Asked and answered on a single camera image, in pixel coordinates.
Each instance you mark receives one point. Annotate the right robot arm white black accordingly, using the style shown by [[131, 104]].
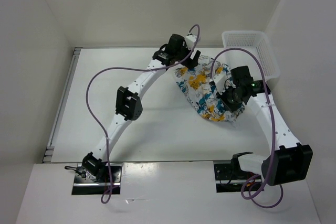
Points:
[[289, 160]]

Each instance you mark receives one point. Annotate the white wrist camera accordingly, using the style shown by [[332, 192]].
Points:
[[191, 41], [218, 81]]

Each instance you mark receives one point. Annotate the patterned white teal yellow shorts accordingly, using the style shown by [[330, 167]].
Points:
[[196, 86]]

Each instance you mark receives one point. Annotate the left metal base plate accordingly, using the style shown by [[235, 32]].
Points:
[[85, 185]]

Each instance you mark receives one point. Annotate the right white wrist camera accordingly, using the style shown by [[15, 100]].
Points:
[[218, 81]]

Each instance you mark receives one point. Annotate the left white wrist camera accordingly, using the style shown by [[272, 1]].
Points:
[[191, 41]]

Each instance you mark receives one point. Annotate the aluminium rail frame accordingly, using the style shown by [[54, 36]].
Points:
[[61, 107]]

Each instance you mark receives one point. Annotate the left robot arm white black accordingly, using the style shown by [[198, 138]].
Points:
[[129, 99]]

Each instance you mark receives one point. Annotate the white plastic basket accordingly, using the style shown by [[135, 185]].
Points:
[[257, 43]]

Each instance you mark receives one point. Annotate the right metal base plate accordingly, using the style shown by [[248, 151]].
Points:
[[228, 181]]

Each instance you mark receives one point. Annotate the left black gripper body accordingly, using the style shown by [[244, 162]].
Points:
[[184, 52]]

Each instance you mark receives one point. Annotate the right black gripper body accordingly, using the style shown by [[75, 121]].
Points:
[[229, 97]]

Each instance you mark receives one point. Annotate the metal base plate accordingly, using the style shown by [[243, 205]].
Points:
[[85, 185], [228, 181]]

